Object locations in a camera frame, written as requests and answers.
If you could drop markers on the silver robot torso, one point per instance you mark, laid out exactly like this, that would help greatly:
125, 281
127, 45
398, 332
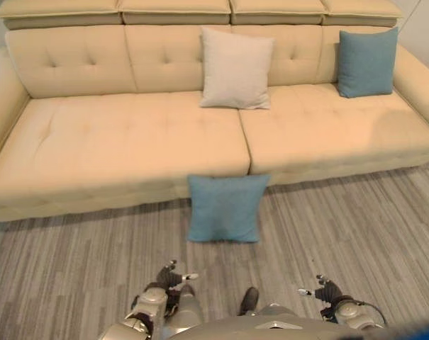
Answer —
267, 326

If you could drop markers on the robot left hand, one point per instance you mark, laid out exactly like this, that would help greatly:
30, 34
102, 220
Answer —
168, 276

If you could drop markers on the dark robot right foot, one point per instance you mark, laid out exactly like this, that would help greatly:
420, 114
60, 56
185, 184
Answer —
249, 300

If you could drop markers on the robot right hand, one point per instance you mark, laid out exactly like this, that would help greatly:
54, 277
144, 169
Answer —
325, 287

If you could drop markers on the blue square cushion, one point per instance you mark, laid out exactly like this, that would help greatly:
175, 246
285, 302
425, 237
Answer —
223, 209
366, 62

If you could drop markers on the cream tufted fabric sofa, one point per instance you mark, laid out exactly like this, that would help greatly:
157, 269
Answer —
129, 141

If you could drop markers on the beige square cushion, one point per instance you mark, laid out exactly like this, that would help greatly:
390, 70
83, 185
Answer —
235, 67

